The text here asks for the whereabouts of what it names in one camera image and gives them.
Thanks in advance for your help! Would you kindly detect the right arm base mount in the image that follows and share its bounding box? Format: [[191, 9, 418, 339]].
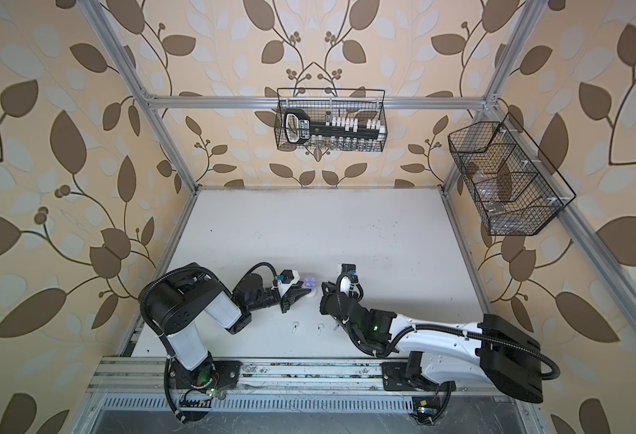
[[381, 362, 457, 392]]

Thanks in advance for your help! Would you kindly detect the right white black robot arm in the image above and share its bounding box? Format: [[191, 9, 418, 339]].
[[320, 264, 560, 403]]

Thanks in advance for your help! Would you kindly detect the right side wire basket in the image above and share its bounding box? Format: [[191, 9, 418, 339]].
[[448, 114, 577, 236]]

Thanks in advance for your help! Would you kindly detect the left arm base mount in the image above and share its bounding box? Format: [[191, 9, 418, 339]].
[[166, 359, 241, 392]]

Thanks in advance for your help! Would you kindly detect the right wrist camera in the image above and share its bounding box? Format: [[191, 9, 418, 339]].
[[337, 263, 358, 285]]

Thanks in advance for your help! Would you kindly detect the purple earbud charging case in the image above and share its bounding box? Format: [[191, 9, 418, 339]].
[[302, 276, 317, 290]]

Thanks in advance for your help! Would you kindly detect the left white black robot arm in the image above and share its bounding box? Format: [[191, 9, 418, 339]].
[[138, 262, 316, 383]]

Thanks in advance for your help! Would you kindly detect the black tool with white pieces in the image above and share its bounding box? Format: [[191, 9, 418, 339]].
[[279, 108, 388, 145]]

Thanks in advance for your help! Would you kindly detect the wire basket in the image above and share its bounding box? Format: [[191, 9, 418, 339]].
[[274, 86, 388, 153], [448, 114, 577, 236]]

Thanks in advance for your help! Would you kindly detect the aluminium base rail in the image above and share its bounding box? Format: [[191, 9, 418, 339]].
[[85, 356, 537, 397]]

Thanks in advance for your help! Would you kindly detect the back wire basket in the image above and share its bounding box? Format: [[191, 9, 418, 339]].
[[274, 86, 388, 153]]

